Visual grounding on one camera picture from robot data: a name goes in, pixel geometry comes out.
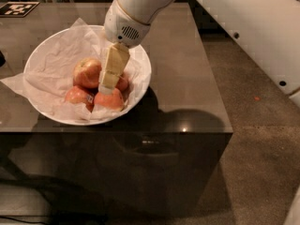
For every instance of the front right red apple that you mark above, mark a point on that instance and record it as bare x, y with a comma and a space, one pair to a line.
113, 101

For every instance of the right rear red apple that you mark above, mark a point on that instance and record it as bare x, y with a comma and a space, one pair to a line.
122, 84

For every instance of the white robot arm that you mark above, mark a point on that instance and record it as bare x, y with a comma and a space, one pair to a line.
268, 31

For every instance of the dark glass table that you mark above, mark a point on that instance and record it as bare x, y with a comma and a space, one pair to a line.
162, 159

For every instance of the top red apple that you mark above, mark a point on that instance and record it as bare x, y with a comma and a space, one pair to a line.
86, 72

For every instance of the white bowl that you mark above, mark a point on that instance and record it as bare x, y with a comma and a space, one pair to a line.
137, 66

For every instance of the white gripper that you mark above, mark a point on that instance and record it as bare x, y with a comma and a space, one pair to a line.
124, 26

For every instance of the front left red apple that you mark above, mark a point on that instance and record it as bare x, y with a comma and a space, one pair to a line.
77, 94

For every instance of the white crumpled paper liner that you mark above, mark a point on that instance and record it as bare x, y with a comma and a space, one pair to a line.
53, 72

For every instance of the black white fiducial marker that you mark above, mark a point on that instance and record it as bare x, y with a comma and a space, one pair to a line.
17, 9

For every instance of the dark object at left edge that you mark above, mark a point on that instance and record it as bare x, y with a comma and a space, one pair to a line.
2, 59

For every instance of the red apple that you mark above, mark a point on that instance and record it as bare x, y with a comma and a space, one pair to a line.
77, 94
122, 84
86, 72
113, 101

